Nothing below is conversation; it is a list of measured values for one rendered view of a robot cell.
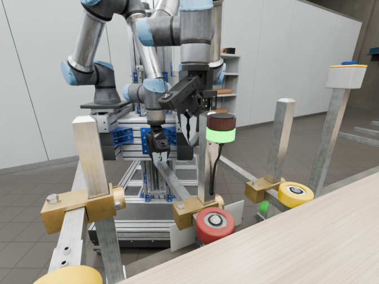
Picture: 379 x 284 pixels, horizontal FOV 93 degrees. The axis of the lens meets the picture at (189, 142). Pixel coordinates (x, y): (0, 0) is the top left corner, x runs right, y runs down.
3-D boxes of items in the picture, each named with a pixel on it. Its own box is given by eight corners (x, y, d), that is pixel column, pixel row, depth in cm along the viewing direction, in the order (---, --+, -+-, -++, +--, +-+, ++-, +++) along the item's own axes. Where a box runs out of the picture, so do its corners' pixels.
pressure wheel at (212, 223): (189, 249, 43) (189, 211, 39) (217, 238, 46) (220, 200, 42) (206, 282, 36) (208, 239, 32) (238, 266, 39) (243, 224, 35)
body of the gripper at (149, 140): (163, 143, 81) (162, 116, 77) (169, 150, 73) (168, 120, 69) (146, 146, 78) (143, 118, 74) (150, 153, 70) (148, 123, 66)
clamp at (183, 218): (172, 218, 50) (172, 203, 48) (214, 204, 55) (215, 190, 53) (180, 233, 45) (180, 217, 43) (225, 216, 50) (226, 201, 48)
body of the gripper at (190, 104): (217, 112, 50) (219, 65, 46) (195, 116, 44) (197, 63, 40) (197, 109, 55) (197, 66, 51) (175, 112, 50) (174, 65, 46)
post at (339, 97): (302, 198, 76) (330, 88, 61) (309, 195, 78) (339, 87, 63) (313, 205, 72) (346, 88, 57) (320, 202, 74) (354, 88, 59)
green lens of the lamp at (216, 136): (201, 135, 40) (201, 125, 39) (223, 132, 42) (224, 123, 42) (215, 143, 35) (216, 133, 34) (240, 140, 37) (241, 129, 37)
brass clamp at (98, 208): (54, 214, 37) (48, 194, 35) (124, 197, 42) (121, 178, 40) (47, 238, 31) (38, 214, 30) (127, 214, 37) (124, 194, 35)
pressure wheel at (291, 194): (274, 230, 49) (282, 194, 45) (271, 210, 56) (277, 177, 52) (308, 237, 46) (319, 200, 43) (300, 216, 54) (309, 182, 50)
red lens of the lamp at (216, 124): (201, 124, 39) (201, 114, 38) (224, 121, 42) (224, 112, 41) (216, 132, 34) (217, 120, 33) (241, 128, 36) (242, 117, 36)
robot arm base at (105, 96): (101, 101, 118) (98, 85, 114) (124, 101, 118) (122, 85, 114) (89, 104, 103) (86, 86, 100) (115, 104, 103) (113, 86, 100)
